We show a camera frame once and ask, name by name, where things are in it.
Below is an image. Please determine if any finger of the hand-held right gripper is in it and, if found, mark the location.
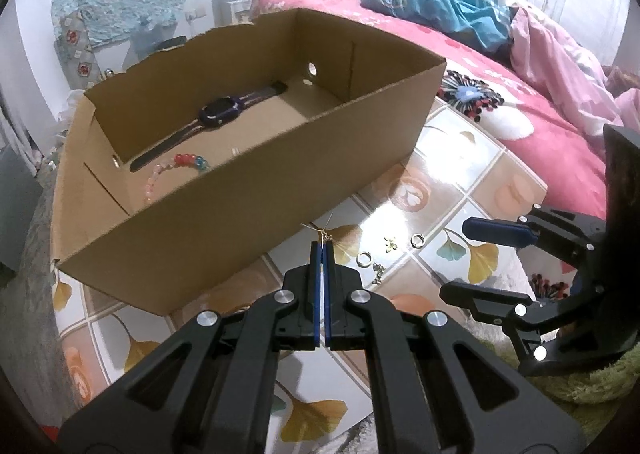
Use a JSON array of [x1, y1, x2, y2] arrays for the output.
[[440, 279, 553, 372], [462, 206, 601, 260]]

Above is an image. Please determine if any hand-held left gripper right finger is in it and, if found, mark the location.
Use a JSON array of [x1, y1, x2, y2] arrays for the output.
[[322, 244, 588, 454]]

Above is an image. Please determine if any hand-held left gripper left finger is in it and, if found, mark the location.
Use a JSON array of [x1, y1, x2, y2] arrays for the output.
[[57, 241, 323, 454]]

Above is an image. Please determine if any thin gold necklace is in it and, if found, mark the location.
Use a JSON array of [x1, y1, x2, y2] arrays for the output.
[[300, 214, 346, 248]]

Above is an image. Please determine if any cardboard box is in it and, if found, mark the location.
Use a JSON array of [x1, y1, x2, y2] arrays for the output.
[[50, 8, 447, 317]]

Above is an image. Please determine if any multicolour bead bracelet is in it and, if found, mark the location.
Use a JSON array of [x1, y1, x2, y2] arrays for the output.
[[144, 152, 210, 207]]

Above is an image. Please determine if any pink floral blanket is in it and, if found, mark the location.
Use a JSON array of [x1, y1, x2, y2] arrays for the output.
[[250, 0, 611, 302]]

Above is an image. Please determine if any light pink quilt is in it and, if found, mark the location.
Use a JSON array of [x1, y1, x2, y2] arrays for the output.
[[510, 6, 640, 137]]

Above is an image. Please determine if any black wrist watch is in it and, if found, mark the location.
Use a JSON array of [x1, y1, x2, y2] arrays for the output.
[[130, 81, 288, 172]]

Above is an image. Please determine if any blue patterned blanket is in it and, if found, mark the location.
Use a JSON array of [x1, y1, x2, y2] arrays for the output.
[[362, 0, 521, 55]]

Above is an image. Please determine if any white water dispenser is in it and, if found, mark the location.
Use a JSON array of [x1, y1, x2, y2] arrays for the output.
[[220, 0, 256, 28]]

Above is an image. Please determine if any red flower print cloth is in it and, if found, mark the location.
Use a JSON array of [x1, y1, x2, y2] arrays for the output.
[[54, 9, 98, 90]]

